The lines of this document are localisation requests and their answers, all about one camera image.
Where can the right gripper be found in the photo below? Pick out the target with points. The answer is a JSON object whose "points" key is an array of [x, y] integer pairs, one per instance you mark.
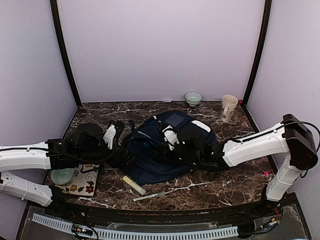
{"points": [[161, 149]]}

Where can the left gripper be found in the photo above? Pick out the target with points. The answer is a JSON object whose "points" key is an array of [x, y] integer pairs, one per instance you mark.
{"points": [[119, 155]]}

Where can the navy blue student backpack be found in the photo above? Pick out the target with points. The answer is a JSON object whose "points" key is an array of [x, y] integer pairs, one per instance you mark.
{"points": [[145, 169]]}

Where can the yellow highlighter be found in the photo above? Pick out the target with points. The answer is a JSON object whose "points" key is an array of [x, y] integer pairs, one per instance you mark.
{"points": [[134, 185]]}

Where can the white green pen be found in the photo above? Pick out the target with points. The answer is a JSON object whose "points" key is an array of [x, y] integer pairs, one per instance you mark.
{"points": [[148, 196]]}

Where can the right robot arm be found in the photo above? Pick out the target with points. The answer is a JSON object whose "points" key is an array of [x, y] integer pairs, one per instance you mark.
{"points": [[290, 137]]}

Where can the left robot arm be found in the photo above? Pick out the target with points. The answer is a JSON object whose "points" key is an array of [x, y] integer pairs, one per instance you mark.
{"points": [[89, 144]]}

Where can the floral square plate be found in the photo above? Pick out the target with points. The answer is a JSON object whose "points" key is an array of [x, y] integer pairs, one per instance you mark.
{"points": [[84, 181]]}

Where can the small green bowl at back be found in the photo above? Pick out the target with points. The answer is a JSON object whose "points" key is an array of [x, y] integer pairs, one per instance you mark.
{"points": [[193, 98]]}

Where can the cream ceramic mug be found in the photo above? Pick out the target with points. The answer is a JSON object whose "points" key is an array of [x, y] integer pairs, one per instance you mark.
{"points": [[229, 104]]}

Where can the green bowl on plate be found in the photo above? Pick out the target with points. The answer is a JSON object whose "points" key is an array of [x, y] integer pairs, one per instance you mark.
{"points": [[62, 177]]}

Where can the small circuit board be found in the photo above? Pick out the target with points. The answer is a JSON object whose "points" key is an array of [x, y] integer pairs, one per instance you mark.
{"points": [[78, 229]]}

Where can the white slotted cable duct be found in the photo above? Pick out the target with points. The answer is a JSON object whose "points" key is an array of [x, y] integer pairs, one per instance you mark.
{"points": [[119, 231]]}

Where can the black front rail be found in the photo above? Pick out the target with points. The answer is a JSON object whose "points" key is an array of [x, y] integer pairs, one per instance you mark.
{"points": [[242, 214]]}

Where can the right black frame post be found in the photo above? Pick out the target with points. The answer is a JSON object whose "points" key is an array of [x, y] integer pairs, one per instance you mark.
{"points": [[258, 52]]}

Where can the black frame post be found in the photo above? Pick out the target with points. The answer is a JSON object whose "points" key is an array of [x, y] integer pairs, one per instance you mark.
{"points": [[258, 52], [63, 51]]}

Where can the left black frame post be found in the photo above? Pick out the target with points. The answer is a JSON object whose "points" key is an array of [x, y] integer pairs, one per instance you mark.
{"points": [[63, 51]]}

